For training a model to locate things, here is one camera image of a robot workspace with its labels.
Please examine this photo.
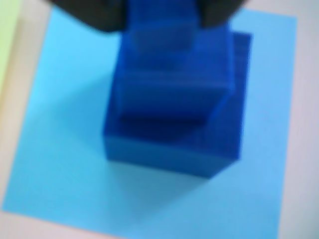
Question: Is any medium blue cube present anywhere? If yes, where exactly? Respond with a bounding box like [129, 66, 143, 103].
[101, 31, 253, 180]

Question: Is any small blue cube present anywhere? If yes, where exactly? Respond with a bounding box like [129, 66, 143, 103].
[116, 0, 236, 124]

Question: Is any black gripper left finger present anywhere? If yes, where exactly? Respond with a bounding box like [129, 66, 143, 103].
[46, 0, 131, 33]

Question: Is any blue paper square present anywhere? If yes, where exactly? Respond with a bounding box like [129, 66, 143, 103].
[1, 8, 299, 239]

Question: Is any green paper square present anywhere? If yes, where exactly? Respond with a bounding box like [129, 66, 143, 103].
[0, 0, 22, 85]

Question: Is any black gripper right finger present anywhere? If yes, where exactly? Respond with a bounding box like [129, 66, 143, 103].
[196, 0, 248, 28]

